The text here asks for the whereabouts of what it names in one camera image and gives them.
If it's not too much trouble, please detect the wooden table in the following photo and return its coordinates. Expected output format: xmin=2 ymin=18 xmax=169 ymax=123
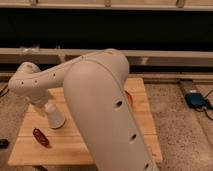
xmin=8 ymin=78 xmax=163 ymax=166

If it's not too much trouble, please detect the black cable right floor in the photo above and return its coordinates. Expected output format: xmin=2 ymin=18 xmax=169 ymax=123
xmin=194 ymin=88 xmax=213 ymax=121

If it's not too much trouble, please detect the black cable floor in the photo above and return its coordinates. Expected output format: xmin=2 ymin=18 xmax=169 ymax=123
xmin=0 ymin=83 xmax=11 ymax=99
xmin=194 ymin=88 xmax=213 ymax=121

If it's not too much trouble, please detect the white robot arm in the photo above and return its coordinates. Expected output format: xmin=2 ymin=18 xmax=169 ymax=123
xmin=9 ymin=49 xmax=159 ymax=171

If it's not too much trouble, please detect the black object on floor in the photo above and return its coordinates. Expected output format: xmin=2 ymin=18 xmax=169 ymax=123
xmin=0 ymin=139 xmax=10 ymax=149

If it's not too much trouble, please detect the red chili pepper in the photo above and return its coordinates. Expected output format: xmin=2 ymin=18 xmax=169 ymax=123
xmin=33 ymin=128 xmax=49 ymax=147

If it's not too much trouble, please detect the black cable left floor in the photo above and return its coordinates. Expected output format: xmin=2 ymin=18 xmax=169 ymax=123
xmin=0 ymin=83 xmax=11 ymax=99

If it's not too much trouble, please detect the blue device on floor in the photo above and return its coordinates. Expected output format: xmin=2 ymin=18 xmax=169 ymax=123
xmin=185 ymin=93 xmax=206 ymax=108

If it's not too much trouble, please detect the orange bowl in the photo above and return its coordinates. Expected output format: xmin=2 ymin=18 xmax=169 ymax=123
xmin=125 ymin=90 xmax=133 ymax=107

